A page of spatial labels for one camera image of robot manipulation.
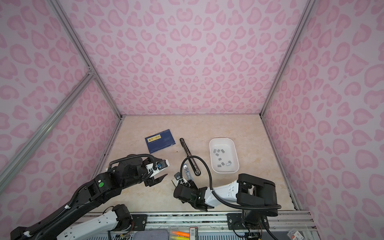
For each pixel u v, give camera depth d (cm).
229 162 94
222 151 100
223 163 93
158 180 61
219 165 93
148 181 60
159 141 105
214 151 100
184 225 73
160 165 56
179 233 70
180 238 69
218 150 100
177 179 72
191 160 93
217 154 98
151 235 68
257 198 43
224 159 96
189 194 62
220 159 95
